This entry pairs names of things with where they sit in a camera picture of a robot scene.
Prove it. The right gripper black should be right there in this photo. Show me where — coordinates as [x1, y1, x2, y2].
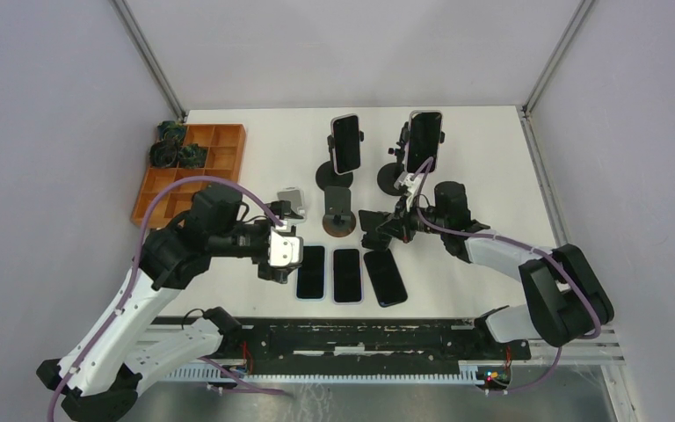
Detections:
[376, 193, 448, 244]

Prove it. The black folding phone stand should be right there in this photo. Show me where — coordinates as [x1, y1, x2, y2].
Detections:
[359, 209, 398, 251]

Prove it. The light blue cased phone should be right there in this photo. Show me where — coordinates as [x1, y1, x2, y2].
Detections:
[295, 245, 326, 301]

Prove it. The brown round base stand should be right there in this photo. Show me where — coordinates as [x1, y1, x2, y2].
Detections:
[322, 186, 357, 238]

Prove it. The lilac cased phone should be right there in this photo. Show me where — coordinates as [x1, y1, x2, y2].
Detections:
[332, 249, 363, 304]

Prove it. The black phone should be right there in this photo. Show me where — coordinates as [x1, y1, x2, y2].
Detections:
[364, 250, 408, 308]

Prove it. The silver white phone stand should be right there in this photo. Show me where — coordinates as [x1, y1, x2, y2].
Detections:
[277, 187, 307, 224]

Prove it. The white cased phone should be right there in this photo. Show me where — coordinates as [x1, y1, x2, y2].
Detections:
[406, 110, 444, 173]
[330, 114, 362, 175]

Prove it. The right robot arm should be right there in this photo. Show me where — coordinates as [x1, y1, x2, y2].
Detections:
[359, 181, 615, 359]

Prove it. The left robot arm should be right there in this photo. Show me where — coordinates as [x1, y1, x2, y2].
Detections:
[37, 176, 303, 421]

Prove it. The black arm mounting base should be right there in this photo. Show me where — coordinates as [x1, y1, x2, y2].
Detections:
[211, 317, 532, 375]

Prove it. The orange compartment tray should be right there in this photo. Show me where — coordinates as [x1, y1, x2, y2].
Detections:
[131, 122, 246, 226]

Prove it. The green bundle at corner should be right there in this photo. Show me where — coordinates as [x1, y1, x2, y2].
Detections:
[156, 120, 187, 145]

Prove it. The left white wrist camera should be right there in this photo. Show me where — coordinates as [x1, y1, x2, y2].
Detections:
[267, 227, 303, 268]

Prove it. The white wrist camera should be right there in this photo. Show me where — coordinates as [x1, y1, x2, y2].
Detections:
[267, 227, 303, 268]
[394, 171, 425, 212]

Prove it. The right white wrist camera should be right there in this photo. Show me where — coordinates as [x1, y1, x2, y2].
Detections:
[394, 171, 425, 212]

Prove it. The white slotted cable duct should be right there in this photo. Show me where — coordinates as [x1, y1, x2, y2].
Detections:
[162, 362, 493, 387]

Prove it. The green patterned cable bundle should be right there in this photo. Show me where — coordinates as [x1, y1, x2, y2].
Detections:
[178, 142, 209, 169]

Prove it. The dark coiled cable bundle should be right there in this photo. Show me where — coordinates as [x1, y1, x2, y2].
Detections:
[149, 139, 179, 169]

